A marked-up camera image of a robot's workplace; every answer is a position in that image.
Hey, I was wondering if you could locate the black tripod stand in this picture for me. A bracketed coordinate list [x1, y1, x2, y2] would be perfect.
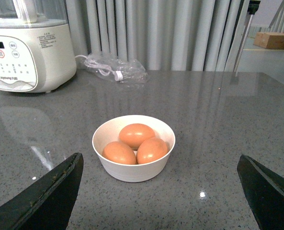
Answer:
[233, 0, 261, 73]

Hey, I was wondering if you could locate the grey curtain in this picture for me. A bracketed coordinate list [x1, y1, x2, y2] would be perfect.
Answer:
[65, 0, 249, 71]

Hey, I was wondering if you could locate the white power cord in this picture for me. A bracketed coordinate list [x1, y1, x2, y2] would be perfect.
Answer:
[74, 54, 124, 82]

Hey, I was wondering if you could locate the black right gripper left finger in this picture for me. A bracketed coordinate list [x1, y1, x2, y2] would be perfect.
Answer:
[0, 153, 84, 230]

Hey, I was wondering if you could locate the brown cardboard box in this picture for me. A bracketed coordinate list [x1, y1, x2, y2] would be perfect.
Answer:
[253, 32, 284, 49]

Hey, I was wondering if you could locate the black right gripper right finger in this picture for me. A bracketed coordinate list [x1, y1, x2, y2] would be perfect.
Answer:
[237, 155, 284, 230]

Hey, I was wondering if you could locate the white round bowl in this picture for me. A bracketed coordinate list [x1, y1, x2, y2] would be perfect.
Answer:
[92, 115, 175, 183]

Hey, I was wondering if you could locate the brown egg in bowl left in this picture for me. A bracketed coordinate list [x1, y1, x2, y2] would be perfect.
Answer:
[102, 141, 136, 165]

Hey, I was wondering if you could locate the brown egg in bowl back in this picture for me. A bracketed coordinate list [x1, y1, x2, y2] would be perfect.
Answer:
[118, 123, 156, 150]

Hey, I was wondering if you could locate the brown egg in bowl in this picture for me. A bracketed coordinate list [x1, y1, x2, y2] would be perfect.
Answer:
[136, 138, 169, 164]
[118, 123, 156, 150]
[102, 141, 136, 165]

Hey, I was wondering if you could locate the clear plastic bag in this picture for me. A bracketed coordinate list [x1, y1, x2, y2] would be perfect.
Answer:
[80, 52, 149, 84]

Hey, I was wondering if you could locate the brown egg in bowl right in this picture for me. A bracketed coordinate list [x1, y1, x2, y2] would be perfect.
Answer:
[136, 138, 169, 164]

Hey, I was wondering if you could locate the white Joyoung blender appliance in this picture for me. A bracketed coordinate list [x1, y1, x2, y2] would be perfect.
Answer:
[0, 0, 77, 92]

